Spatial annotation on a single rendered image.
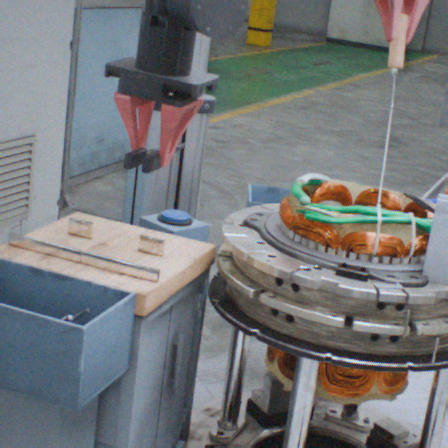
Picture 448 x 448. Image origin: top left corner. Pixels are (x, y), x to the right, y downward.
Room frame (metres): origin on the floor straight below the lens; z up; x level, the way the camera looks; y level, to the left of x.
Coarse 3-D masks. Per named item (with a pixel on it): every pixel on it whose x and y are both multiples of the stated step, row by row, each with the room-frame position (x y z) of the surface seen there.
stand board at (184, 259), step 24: (72, 216) 1.08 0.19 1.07; (48, 240) 0.98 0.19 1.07; (72, 240) 0.99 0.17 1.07; (96, 240) 1.00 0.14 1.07; (120, 240) 1.01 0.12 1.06; (168, 240) 1.03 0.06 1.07; (192, 240) 1.05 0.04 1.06; (48, 264) 0.90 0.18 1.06; (72, 264) 0.91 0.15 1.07; (144, 264) 0.94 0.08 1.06; (168, 264) 0.95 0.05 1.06; (192, 264) 0.97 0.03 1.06; (120, 288) 0.86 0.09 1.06; (144, 288) 0.87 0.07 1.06; (168, 288) 0.91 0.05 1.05; (144, 312) 0.85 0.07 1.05
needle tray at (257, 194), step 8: (248, 192) 1.32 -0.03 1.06; (256, 192) 1.36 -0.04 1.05; (264, 192) 1.36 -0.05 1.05; (272, 192) 1.36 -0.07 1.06; (280, 192) 1.36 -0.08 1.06; (288, 192) 1.36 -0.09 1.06; (248, 200) 1.28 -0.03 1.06; (256, 200) 1.36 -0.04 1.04; (264, 200) 1.36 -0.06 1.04; (272, 200) 1.36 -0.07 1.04; (280, 200) 1.36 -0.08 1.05
